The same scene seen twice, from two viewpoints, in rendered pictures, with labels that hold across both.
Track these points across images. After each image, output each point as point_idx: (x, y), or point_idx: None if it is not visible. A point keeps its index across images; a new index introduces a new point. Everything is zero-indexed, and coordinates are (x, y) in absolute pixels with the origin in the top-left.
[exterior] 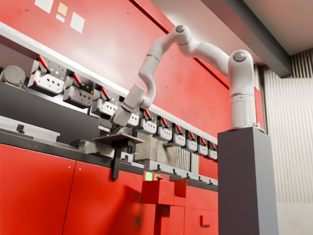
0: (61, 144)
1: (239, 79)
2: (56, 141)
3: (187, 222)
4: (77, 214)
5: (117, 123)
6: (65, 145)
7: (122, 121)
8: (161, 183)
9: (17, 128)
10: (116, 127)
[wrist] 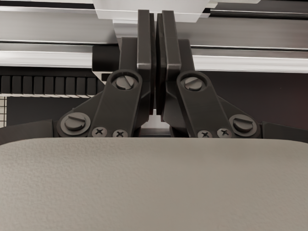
0: (226, 50)
1: None
2: (154, 105)
3: None
4: None
5: (215, 138)
6: (210, 50)
7: (141, 220)
8: None
9: (261, 113)
10: (150, 92)
